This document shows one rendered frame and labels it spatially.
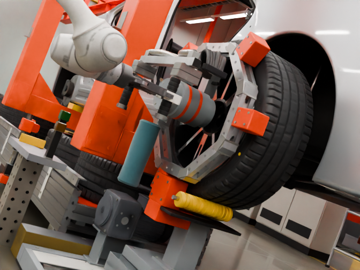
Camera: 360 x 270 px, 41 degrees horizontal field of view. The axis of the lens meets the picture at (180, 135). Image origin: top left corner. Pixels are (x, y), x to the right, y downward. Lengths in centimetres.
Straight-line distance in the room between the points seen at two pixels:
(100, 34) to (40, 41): 279
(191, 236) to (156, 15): 100
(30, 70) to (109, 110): 194
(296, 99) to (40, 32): 269
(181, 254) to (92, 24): 100
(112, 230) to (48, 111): 217
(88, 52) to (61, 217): 120
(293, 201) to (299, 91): 534
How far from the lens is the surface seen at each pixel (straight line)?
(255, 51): 172
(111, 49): 124
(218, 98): 192
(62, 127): 203
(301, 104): 176
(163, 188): 181
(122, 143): 220
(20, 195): 226
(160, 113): 157
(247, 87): 164
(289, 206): 710
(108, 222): 206
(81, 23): 130
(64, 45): 141
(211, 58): 164
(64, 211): 231
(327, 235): 685
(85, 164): 256
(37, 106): 405
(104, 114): 213
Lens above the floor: 67
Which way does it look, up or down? 2 degrees up
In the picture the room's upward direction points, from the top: 21 degrees clockwise
